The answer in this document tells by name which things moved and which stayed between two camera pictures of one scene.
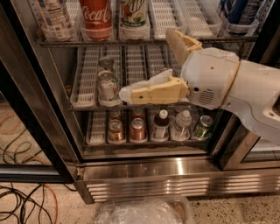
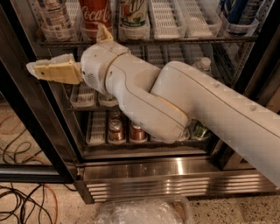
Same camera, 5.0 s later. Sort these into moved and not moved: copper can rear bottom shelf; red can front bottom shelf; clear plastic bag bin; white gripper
Moved: white gripper
Not moved: red can front bottom shelf; copper can rear bottom shelf; clear plastic bag bin
